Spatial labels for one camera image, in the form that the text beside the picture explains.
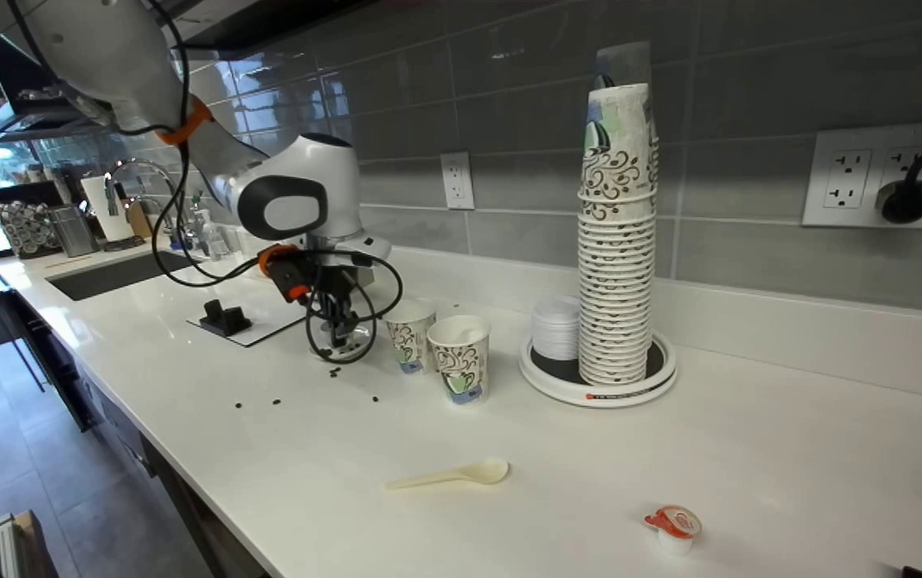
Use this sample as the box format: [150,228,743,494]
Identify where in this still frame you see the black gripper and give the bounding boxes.
[259,240,380,356]

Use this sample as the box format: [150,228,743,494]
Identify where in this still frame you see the glass tea cup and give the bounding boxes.
[307,317,377,367]

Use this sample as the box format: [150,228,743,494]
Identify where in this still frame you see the patterned paper cup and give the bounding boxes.
[425,312,494,407]
[380,294,440,374]

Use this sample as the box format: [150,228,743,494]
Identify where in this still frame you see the round white cup tray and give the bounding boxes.
[517,326,680,411]

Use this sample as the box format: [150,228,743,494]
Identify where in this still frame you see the white flat board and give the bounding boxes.
[188,279,312,349]

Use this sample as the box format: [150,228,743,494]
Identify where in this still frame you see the scattered coffee beans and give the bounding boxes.
[231,367,387,415]

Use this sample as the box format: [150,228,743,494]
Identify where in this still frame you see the black block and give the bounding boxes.
[196,294,255,340]

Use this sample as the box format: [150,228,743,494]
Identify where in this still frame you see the white plastic spoon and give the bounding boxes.
[387,456,514,494]

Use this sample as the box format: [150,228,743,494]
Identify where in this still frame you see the stack of white lids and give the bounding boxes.
[528,294,584,367]

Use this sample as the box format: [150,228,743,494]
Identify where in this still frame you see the black kitchen sink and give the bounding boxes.
[44,247,206,302]

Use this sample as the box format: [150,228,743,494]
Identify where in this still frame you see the tall stack of paper cups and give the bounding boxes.
[573,81,666,387]

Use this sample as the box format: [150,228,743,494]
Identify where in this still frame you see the small red wrapper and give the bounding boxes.
[642,502,706,550]

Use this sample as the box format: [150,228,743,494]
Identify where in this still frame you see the white double power outlet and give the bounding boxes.
[800,118,922,230]

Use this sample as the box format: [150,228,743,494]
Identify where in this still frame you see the black power plug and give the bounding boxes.
[873,172,922,228]

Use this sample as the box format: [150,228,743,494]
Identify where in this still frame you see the white wall switch plate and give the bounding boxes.
[436,149,480,210]

